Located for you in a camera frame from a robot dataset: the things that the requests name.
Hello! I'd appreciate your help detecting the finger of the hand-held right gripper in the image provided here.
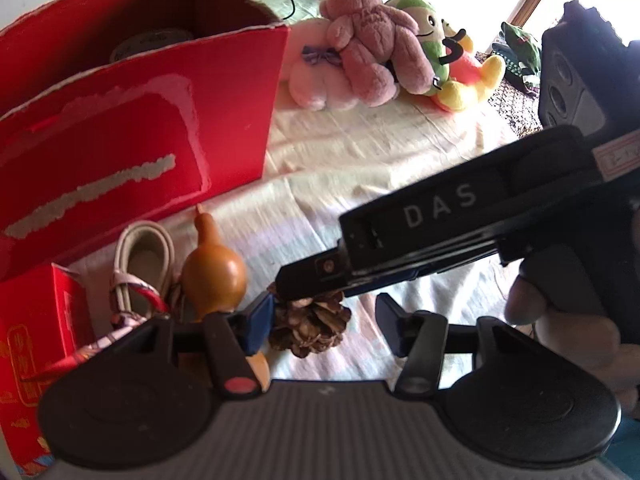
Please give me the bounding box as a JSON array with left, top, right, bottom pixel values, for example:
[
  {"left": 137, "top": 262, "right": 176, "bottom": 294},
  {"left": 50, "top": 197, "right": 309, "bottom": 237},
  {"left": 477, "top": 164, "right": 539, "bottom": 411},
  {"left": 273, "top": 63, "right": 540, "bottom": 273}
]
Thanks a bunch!
[{"left": 274, "top": 247, "right": 352, "bottom": 306}]

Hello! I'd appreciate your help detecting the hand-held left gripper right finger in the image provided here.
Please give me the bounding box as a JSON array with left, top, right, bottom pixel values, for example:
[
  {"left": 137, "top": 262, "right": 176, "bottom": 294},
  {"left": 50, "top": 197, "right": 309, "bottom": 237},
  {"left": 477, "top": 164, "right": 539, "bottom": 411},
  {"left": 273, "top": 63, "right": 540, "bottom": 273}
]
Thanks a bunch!
[{"left": 375, "top": 292, "right": 538, "bottom": 403}]

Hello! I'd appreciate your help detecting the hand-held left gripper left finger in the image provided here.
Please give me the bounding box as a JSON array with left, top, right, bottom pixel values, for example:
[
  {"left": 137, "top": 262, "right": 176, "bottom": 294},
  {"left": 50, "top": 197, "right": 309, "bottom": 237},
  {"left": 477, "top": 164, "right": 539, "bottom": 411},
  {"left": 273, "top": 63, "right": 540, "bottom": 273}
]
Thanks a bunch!
[{"left": 112, "top": 292, "right": 276, "bottom": 402}]

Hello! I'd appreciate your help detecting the brown pine cone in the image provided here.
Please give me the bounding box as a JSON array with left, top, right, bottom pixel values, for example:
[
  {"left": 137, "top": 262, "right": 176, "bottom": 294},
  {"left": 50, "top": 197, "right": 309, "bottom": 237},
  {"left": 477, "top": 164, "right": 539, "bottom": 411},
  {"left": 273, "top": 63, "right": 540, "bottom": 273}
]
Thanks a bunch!
[{"left": 267, "top": 282, "right": 352, "bottom": 359}]

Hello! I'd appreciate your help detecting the brown gourd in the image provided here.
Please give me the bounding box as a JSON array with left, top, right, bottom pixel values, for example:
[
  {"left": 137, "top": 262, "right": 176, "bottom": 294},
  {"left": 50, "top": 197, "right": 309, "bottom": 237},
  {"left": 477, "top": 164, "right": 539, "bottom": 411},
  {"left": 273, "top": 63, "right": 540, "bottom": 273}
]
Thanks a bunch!
[{"left": 181, "top": 205, "right": 273, "bottom": 394}]

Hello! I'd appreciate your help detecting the beige strap with red tassel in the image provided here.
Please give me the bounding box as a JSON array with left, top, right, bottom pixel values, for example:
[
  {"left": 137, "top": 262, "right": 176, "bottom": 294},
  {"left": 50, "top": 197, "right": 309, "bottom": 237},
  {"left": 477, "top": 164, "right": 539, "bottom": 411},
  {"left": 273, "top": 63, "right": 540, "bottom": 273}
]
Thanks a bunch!
[{"left": 25, "top": 222, "right": 177, "bottom": 386}]

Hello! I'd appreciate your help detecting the large red cardboard box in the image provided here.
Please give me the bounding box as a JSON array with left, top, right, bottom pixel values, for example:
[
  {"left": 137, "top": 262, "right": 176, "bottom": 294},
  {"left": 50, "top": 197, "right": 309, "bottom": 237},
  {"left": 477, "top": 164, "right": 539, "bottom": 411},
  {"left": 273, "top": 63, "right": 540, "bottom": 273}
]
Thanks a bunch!
[{"left": 0, "top": 0, "right": 292, "bottom": 282}]

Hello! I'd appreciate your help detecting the person's right hand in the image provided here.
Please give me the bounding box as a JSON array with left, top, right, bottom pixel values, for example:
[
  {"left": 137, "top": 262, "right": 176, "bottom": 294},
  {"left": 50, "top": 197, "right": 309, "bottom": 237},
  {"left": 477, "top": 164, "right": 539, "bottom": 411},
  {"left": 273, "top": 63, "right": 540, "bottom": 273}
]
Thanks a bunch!
[{"left": 504, "top": 261, "right": 640, "bottom": 403}]

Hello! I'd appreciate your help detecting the pale printed bed sheet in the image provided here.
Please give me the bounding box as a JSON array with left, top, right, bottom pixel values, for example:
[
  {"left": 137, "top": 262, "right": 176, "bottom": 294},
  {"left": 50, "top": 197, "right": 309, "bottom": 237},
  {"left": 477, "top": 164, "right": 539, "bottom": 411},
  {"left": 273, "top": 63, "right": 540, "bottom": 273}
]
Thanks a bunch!
[{"left": 65, "top": 0, "right": 551, "bottom": 386}]

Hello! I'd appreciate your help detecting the dark patterned cloth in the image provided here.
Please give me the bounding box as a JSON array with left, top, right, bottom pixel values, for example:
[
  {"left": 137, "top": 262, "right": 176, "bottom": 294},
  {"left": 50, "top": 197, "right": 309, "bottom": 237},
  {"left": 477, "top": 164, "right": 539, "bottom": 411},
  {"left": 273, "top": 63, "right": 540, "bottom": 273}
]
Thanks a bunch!
[{"left": 487, "top": 50, "right": 543, "bottom": 139}]

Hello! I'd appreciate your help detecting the yellow and pink plush toy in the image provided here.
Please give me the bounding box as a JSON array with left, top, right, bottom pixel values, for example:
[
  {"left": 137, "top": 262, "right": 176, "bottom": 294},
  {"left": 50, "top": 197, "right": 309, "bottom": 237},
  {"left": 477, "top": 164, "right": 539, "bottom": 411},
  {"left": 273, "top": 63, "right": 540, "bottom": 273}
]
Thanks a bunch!
[{"left": 432, "top": 20, "right": 507, "bottom": 114}]

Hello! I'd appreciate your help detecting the dark green fabric item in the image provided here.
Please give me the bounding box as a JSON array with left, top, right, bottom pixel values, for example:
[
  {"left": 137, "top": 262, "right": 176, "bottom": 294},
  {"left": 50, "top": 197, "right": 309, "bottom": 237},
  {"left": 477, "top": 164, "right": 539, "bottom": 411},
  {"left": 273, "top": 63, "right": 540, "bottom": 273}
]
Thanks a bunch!
[{"left": 492, "top": 21, "right": 543, "bottom": 96}]

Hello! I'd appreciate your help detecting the light pink plush toy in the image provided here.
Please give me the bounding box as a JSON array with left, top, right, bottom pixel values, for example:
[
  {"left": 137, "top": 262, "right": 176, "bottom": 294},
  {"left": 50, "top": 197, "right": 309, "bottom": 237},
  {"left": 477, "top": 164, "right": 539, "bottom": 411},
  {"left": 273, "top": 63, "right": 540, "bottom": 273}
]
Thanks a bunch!
[{"left": 287, "top": 17, "right": 362, "bottom": 112}]

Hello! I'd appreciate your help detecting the pink teddy bear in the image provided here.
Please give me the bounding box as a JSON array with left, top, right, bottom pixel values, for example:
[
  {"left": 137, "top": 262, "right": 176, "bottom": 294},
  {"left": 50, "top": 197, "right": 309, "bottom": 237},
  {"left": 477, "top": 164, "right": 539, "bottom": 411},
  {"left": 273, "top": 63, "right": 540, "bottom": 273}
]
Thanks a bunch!
[{"left": 320, "top": 0, "right": 433, "bottom": 108}]

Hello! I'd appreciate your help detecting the green smiling plush toy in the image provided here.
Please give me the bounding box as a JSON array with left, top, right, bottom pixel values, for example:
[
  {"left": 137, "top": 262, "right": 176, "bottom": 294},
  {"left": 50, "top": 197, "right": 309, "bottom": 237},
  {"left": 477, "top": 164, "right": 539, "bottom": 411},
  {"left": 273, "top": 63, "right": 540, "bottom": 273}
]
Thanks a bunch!
[{"left": 387, "top": 0, "right": 454, "bottom": 97}]

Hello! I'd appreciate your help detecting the small red printed box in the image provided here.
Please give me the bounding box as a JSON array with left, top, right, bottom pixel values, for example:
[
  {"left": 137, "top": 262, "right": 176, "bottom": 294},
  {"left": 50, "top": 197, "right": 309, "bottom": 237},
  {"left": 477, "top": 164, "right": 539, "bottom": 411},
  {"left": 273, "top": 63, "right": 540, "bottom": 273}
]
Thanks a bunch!
[{"left": 0, "top": 262, "right": 101, "bottom": 467}]

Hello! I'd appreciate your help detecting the patterned tape roll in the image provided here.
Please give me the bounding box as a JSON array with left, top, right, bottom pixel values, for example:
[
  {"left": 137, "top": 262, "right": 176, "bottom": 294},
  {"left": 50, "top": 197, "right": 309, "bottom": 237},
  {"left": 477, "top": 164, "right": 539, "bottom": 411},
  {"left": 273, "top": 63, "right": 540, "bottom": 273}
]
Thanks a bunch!
[{"left": 109, "top": 29, "right": 196, "bottom": 63}]

